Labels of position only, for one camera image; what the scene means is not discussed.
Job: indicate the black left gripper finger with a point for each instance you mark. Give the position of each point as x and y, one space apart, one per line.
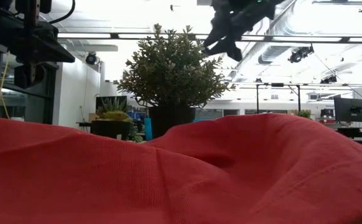
56 53
52 37

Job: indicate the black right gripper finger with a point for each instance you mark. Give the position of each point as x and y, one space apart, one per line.
219 31
232 46

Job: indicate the bushy plant in black pot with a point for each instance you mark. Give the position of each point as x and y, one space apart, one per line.
168 71

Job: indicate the small black monitor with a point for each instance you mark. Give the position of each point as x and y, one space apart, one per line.
101 101

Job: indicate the black ceiling spotlight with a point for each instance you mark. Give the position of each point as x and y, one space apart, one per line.
328 80
299 55

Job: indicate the potted succulent plant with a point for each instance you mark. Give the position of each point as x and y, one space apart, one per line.
111 127

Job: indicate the small green background plant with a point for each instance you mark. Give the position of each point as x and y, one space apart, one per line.
303 114

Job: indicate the large black monitor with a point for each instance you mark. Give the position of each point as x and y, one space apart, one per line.
344 109

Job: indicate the black background desk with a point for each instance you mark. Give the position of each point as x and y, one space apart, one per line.
355 132

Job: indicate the red cloth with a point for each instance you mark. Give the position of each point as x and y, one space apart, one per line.
137 186

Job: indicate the round black ceiling camera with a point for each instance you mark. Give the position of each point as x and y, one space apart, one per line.
90 58

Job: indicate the black window frame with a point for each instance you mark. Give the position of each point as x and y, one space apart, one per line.
48 99

